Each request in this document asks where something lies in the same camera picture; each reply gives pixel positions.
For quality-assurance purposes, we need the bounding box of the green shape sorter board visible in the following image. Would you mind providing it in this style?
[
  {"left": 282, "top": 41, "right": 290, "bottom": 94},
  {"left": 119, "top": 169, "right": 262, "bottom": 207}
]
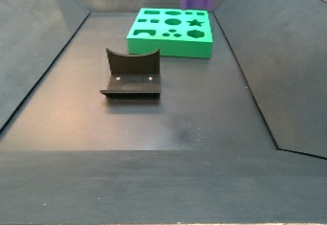
[{"left": 126, "top": 8, "right": 213, "bottom": 58}]

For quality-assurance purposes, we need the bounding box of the black curved holder stand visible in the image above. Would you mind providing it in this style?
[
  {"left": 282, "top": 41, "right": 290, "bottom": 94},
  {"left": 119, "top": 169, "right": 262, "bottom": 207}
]
[{"left": 99, "top": 49, "right": 161, "bottom": 97}]

